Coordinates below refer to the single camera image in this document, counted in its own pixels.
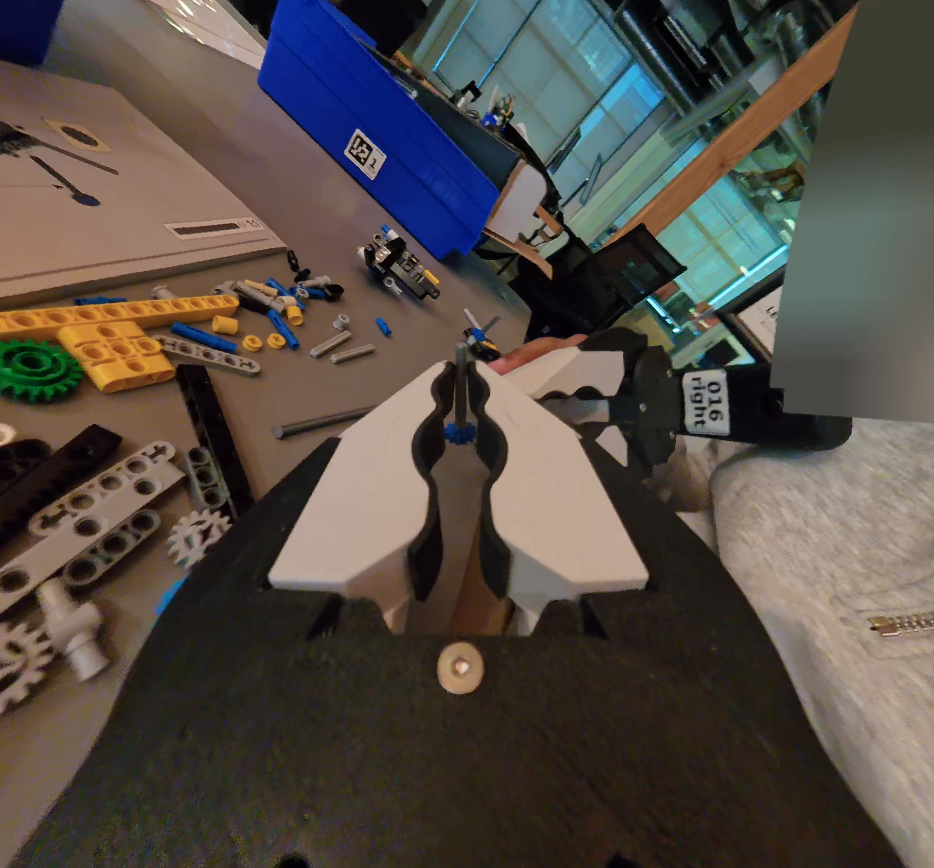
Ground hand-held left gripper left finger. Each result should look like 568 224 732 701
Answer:
267 361 453 602

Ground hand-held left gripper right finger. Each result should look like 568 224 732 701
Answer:
469 359 650 633

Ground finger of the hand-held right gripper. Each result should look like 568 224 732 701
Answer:
525 346 629 409
562 400 636 469

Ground small lego propeller assembly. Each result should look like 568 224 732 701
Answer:
462 308 505 363

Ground long dark grey lego axle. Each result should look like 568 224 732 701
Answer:
271 406 375 441

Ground short dark grey lego beam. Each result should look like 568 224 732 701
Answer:
181 446 235 512

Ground white lego gear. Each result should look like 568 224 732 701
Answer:
165 508 234 570

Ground long black lego beam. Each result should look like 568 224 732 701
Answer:
174 362 255 520

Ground thin grey lego liftarm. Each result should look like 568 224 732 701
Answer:
151 335 262 377

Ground small black lego assembly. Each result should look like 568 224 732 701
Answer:
357 224 442 301

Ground blue lego axle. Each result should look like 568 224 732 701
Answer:
171 321 239 353

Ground pile of small lego pins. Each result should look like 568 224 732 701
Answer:
214 249 346 351

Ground large light grey lego liftarm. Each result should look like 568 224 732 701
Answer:
0 442 188 615

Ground black lego gear rack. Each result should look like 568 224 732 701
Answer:
0 424 124 549

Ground light grey lego connector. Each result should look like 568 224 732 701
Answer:
36 579 111 681

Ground long yellow lego beam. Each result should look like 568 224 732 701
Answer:
0 293 241 341

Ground green lego gear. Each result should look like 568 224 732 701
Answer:
0 338 86 404

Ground grey lego gear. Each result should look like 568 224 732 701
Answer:
0 619 56 716

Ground person's right hand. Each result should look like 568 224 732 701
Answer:
487 333 588 375

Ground black office chair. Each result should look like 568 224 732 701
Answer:
511 224 687 344

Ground person's grey clothing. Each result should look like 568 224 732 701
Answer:
711 416 934 868

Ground blue plastic bin with label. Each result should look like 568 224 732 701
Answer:
257 0 503 262

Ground wooden table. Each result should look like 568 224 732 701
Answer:
606 7 859 249

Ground metal zipper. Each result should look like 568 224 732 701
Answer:
867 610 934 638

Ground grey instruction booklet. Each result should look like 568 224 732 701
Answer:
0 60 287 309

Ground white paper sheets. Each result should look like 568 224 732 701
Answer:
82 0 268 71

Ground yellow lego frame plate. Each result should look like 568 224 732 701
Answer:
57 320 177 394

